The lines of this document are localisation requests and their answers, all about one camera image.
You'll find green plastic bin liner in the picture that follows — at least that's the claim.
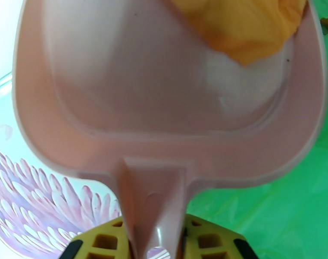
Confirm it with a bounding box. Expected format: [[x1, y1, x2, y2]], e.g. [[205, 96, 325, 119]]
[[0, 0, 328, 259]]

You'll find pink plastic dustpan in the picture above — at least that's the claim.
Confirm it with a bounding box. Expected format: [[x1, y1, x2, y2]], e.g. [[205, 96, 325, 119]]
[[12, 0, 328, 259]]

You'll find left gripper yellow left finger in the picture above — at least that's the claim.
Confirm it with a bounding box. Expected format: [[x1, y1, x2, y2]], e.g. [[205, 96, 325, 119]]
[[59, 216, 134, 259]]

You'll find orange cloth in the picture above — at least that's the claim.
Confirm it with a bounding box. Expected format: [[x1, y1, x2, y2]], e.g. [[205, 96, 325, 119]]
[[163, 0, 309, 67]]

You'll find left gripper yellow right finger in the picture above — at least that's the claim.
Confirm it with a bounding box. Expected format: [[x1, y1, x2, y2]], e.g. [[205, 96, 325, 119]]
[[184, 214, 259, 259]]

